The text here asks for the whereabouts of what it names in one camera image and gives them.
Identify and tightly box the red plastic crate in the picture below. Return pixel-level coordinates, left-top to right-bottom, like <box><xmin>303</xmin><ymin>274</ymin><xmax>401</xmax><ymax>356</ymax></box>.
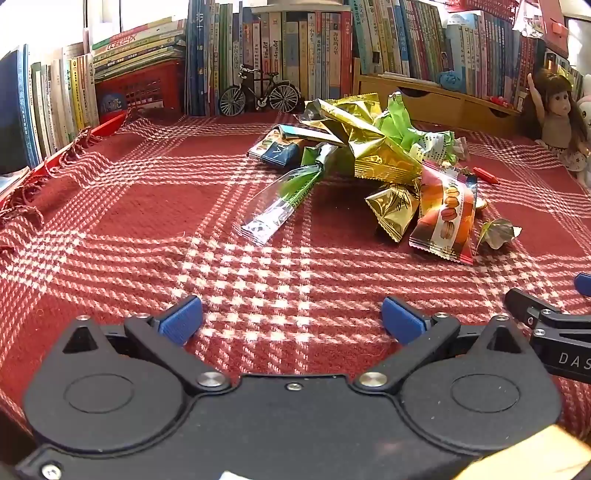
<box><xmin>95</xmin><ymin>59</ymin><xmax>188</xmax><ymax>113</ymax></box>

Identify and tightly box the crumpled silver wrapper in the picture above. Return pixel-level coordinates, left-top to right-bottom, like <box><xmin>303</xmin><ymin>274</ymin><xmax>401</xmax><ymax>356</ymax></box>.
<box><xmin>478</xmin><ymin>218</ymin><xmax>522</xmax><ymax>250</ymax></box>

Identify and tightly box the red plaid blanket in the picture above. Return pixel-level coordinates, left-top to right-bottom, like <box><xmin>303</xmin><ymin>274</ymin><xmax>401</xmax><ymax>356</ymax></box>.
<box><xmin>0</xmin><ymin>108</ymin><xmax>591</xmax><ymax>444</ymax></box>

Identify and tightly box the orange macaron packet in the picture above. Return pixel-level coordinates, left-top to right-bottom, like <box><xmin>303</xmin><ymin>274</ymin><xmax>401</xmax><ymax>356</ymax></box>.
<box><xmin>409</xmin><ymin>161</ymin><xmax>478</xmax><ymax>265</ymax></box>

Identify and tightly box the large gold snack wrapper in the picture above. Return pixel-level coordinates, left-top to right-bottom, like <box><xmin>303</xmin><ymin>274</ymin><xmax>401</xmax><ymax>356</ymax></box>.
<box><xmin>298</xmin><ymin>95</ymin><xmax>423</xmax><ymax>182</ymax></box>

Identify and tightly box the wooden drawer organizer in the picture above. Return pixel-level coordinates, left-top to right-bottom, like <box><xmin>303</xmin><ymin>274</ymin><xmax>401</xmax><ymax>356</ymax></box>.
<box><xmin>353</xmin><ymin>58</ymin><xmax>522</xmax><ymax>137</ymax></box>

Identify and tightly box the stack of flat-lying books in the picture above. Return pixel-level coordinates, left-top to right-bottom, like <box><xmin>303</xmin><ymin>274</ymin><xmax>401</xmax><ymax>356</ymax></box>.
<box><xmin>90</xmin><ymin>17</ymin><xmax>188</xmax><ymax>70</ymax></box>

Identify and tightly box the blue snack packet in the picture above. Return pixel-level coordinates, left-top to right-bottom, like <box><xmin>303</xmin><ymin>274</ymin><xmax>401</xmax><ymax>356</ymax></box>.
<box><xmin>247</xmin><ymin>124</ymin><xmax>308</xmax><ymax>168</ymax></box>

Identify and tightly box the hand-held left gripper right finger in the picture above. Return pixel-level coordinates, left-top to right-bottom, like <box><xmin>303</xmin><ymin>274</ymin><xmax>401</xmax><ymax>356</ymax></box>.
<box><xmin>353</xmin><ymin>296</ymin><xmax>529</xmax><ymax>395</ymax></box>

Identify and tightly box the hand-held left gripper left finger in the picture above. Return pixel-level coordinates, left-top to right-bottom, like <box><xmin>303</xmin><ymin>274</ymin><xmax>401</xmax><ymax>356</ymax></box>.
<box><xmin>62</xmin><ymin>295</ymin><xmax>232</xmax><ymax>395</ymax></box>

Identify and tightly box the miniature black bicycle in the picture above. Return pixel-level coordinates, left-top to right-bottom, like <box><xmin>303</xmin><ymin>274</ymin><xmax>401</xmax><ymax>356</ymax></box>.
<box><xmin>219</xmin><ymin>65</ymin><xmax>301</xmax><ymax>116</ymax></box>

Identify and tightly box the row of upright books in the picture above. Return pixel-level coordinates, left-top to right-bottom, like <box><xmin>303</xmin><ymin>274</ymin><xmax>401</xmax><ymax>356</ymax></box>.
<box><xmin>0</xmin><ymin>44</ymin><xmax>100</xmax><ymax>174</ymax></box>
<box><xmin>352</xmin><ymin>0</ymin><xmax>548</xmax><ymax>100</ymax></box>
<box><xmin>187</xmin><ymin>0</ymin><xmax>354</xmax><ymax>117</ymax></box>

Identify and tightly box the white window frame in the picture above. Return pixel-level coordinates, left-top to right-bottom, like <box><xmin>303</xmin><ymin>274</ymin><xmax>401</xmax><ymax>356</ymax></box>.
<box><xmin>78</xmin><ymin>0</ymin><xmax>195</xmax><ymax>42</ymax></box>

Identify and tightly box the clear green stick wrapper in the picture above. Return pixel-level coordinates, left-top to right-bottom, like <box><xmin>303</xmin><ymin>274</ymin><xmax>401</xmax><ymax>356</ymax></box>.
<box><xmin>240</xmin><ymin>164</ymin><xmax>324</xmax><ymax>245</ymax></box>

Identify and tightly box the pink lattice basket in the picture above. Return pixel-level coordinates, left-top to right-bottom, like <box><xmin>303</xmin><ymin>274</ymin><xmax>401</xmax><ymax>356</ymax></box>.
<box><xmin>445</xmin><ymin>0</ymin><xmax>520</xmax><ymax>18</ymax></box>

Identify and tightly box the small gold wrapper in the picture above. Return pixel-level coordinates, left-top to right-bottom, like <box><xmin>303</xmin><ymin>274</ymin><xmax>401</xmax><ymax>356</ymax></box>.
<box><xmin>365</xmin><ymin>184</ymin><xmax>422</xmax><ymax>243</ymax></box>

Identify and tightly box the long-haired doll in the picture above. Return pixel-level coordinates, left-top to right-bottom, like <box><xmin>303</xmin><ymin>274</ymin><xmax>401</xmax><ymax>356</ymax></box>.
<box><xmin>521</xmin><ymin>69</ymin><xmax>591</xmax><ymax>188</ymax></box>

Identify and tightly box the white green wrapper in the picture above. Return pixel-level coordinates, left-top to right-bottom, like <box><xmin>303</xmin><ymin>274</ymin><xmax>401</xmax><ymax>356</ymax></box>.
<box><xmin>406</xmin><ymin>129</ymin><xmax>469</xmax><ymax>167</ymax></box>

